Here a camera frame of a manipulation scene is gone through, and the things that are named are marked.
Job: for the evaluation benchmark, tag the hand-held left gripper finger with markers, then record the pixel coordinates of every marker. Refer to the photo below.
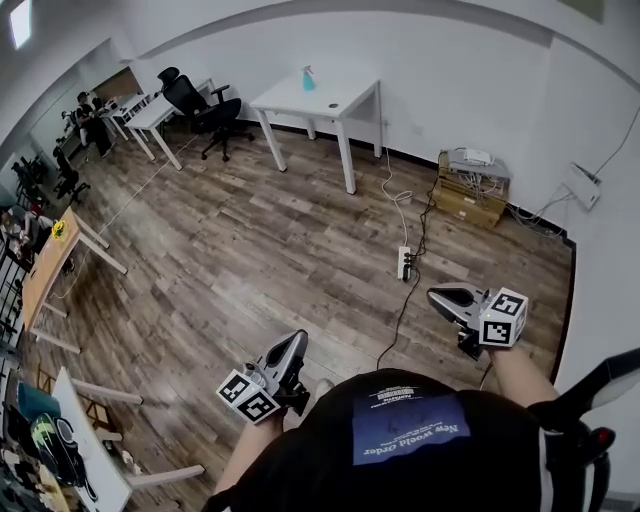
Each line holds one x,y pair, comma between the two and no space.
299,356
280,344

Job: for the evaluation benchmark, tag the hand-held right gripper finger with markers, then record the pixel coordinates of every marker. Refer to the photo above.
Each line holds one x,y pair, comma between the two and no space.
460,287
452,316

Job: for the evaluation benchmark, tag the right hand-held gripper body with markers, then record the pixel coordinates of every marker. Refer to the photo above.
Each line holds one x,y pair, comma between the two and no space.
500,325

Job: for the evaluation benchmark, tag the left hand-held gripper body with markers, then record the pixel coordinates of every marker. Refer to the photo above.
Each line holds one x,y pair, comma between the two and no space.
247,400

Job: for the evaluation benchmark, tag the teal spray bottle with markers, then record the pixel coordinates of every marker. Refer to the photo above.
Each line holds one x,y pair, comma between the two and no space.
309,84

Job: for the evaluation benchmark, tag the person's left forearm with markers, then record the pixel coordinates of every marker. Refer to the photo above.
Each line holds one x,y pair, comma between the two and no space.
245,450

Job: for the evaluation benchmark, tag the person's right forearm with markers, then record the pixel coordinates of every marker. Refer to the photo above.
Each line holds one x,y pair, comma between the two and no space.
520,375

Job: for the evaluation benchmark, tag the white power strip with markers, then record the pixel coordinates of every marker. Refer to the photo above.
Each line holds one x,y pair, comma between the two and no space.
403,260

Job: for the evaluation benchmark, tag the brown cardboard box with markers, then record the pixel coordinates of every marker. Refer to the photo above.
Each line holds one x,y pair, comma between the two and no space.
470,205

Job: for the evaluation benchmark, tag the person's black t-shirt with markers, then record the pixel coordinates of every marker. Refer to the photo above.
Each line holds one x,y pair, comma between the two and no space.
310,470

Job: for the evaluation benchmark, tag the small white router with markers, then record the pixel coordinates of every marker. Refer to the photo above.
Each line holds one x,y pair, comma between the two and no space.
477,157

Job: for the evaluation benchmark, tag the crumpled white paper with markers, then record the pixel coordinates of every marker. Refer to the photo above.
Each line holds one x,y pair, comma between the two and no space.
131,462

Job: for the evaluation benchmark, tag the white table with round hole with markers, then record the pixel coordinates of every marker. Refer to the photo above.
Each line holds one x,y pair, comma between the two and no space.
92,450

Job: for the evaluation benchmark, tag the black green helmet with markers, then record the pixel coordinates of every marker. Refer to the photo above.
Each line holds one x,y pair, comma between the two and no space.
62,455

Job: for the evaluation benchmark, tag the teal bag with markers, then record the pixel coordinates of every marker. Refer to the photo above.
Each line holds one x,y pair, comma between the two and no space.
35,400

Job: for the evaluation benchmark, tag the wooden desk with white legs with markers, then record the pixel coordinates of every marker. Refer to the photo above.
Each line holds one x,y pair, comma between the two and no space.
47,265

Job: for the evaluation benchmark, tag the white square table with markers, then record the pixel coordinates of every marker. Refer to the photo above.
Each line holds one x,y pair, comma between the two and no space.
290,100

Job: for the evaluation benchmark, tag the small yellow flower ornament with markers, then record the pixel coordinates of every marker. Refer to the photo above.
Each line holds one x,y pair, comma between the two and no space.
60,230

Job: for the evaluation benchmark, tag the black mesh office chair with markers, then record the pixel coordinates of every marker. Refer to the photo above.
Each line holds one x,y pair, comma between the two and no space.
190,97

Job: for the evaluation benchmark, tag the white desk with shelf box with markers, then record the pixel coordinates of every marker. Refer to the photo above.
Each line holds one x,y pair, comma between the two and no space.
120,111

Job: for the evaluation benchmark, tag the ceiling light panel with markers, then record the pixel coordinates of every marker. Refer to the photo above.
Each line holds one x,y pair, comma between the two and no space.
20,22

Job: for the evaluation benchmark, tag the grey network switch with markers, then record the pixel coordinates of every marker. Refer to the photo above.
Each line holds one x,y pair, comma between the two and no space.
492,172

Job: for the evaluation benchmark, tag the white wall-mounted box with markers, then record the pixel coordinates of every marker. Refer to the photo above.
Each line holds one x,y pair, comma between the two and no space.
582,187

